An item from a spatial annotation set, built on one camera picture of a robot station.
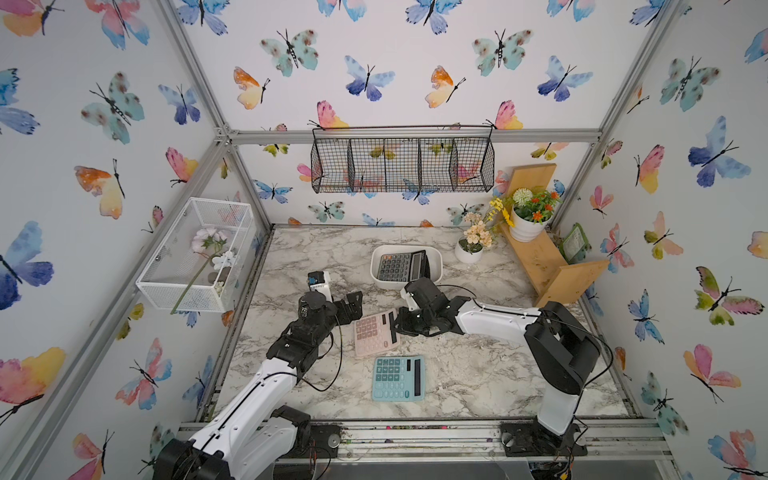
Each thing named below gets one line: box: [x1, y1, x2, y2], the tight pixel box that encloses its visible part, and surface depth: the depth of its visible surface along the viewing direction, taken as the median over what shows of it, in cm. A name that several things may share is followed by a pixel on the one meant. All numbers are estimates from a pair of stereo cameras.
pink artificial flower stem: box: [170, 228, 228, 316], surface depth 74 cm
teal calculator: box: [372, 356, 425, 402], surface depth 84 cm
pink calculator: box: [354, 309, 400, 357], surface depth 90 cm
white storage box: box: [370, 244, 444, 289], surface depth 107 cm
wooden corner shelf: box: [500, 163, 610, 305], surface depth 102 cm
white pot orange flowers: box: [510, 187, 563, 243], surface depth 100 cm
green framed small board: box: [560, 222, 589, 265], surface depth 113 cm
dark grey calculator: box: [377, 249, 431, 282], surface depth 106 cm
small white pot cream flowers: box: [454, 212, 493, 263], surface depth 98 cm
